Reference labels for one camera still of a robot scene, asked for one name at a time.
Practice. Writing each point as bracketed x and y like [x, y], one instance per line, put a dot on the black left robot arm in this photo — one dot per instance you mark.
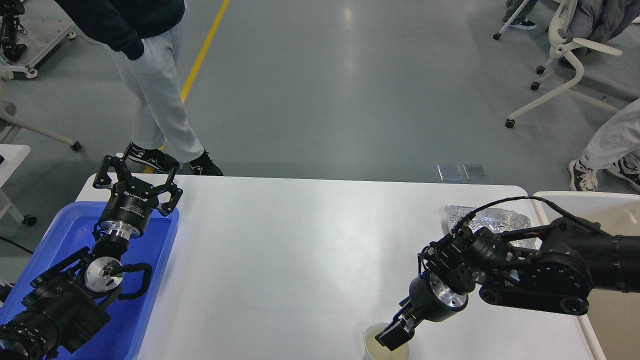
[67, 304]

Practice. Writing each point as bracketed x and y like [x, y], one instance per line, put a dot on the person in dark hoodie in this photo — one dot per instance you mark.
[145, 37]

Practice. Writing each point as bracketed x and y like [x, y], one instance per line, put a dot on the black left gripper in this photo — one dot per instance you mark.
[127, 208]

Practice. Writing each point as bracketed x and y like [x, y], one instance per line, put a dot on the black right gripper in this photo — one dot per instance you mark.
[430, 299]

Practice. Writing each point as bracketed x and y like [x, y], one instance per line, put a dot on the white office chair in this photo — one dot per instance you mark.
[611, 71]

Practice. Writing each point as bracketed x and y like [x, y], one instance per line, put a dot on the aluminium frame cart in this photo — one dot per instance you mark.
[30, 30]

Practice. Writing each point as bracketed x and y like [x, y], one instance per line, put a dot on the beige plastic bin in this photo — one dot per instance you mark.
[611, 327]

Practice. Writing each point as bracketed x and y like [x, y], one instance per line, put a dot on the crumpled silver foil bag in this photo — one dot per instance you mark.
[497, 220]

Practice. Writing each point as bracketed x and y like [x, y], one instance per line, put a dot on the seated person dark shoe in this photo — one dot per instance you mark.
[521, 21]

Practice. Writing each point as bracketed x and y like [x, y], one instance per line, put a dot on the white paper cup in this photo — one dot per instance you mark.
[375, 351]

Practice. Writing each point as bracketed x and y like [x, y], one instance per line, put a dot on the white side table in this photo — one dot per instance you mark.
[12, 157]

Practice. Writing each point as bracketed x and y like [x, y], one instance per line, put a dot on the left metal floor plate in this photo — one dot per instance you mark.
[449, 173]

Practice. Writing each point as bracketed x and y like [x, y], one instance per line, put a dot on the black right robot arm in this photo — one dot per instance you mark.
[550, 268]

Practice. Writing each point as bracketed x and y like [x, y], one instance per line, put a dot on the metal floor plate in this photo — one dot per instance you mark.
[449, 173]
[475, 172]

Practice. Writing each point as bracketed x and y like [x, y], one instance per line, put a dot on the person in white suit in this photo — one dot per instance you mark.
[613, 147]

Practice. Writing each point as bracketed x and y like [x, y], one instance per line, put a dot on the right metal floor plate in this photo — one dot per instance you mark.
[475, 172]

